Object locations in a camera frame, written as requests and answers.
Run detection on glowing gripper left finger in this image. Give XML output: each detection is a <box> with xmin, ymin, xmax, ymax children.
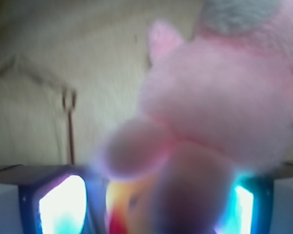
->
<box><xmin>0</xmin><ymin>164</ymin><xmax>108</xmax><ymax>234</ymax></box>

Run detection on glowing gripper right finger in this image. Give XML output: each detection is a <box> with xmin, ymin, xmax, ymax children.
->
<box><xmin>214</xmin><ymin>162</ymin><xmax>293</xmax><ymax>234</ymax></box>

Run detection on yellow rubber duck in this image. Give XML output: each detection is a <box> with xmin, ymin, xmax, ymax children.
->
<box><xmin>105</xmin><ymin>175</ymin><xmax>157</xmax><ymax>234</ymax></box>

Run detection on pink plush bunny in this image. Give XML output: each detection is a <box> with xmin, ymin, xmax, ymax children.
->
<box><xmin>99</xmin><ymin>0</ymin><xmax>293</xmax><ymax>234</ymax></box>

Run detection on brown paper bin with tape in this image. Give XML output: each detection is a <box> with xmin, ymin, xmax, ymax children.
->
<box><xmin>0</xmin><ymin>0</ymin><xmax>293</xmax><ymax>169</ymax></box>

